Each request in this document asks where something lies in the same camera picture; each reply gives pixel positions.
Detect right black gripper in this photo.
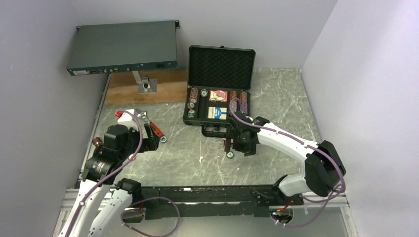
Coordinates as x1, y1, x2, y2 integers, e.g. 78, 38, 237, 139
225, 126, 256, 156

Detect green 20 poker chip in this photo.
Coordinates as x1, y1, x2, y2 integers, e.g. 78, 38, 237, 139
226, 151, 235, 159

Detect blue Texas Hold'em card deck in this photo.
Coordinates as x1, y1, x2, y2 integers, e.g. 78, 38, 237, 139
207, 107, 228, 120

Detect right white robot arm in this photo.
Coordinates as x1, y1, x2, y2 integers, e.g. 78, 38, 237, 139
229, 111, 346, 205

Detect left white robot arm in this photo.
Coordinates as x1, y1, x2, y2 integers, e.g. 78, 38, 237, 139
58, 121, 160, 237

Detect black poker set case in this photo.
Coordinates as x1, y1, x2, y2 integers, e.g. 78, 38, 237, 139
183, 45, 256, 138

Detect green chips in case bottom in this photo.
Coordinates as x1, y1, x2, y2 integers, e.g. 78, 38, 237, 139
187, 110, 196, 118

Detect red card deck in case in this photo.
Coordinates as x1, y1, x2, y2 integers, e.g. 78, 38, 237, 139
209, 90, 228, 102

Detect brown chip stack in case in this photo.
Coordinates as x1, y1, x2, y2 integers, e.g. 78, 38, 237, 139
229, 90, 238, 104

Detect brown chip stack right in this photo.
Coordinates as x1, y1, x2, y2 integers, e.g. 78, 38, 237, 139
239, 91, 248, 107

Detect copper pipe fitting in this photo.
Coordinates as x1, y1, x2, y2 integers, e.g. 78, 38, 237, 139
91, 137, 103, 156

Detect green chip in case top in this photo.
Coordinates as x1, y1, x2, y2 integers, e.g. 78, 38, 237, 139
200, 89, 209, 97

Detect wooden board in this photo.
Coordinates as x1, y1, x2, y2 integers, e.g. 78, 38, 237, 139
104, 70, 187, 105

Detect red chip stack left column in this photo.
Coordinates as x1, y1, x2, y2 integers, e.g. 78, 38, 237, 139
187, 87, 199, 110

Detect red-handled adjustable wrench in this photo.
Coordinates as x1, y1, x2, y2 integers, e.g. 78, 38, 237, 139
137, 109, 168, 143

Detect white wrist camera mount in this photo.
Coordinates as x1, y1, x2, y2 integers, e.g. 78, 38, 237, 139
115, 109, 138, 127

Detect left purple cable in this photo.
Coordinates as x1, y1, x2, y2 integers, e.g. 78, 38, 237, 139
64, 110, 144, 237

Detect grey metal stand bracket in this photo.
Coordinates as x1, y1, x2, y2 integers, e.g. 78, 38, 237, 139
132, 71, 157, 93

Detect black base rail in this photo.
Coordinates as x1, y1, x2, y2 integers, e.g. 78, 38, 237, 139
131, 184, 304, 220

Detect grey rack-mount network switch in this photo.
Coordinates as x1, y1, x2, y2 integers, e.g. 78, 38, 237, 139
66, 20, 180, 76

